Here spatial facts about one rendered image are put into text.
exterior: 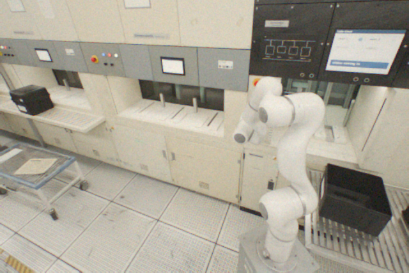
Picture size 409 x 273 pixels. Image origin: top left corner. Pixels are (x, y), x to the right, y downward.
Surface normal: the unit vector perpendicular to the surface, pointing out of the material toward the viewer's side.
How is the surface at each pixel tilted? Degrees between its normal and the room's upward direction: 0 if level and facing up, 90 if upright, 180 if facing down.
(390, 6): 90
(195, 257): 0
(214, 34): 90
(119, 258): 0
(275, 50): 90
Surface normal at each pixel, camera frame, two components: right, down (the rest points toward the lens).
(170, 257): -0.04, -0.86
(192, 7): -0.39, 0.48
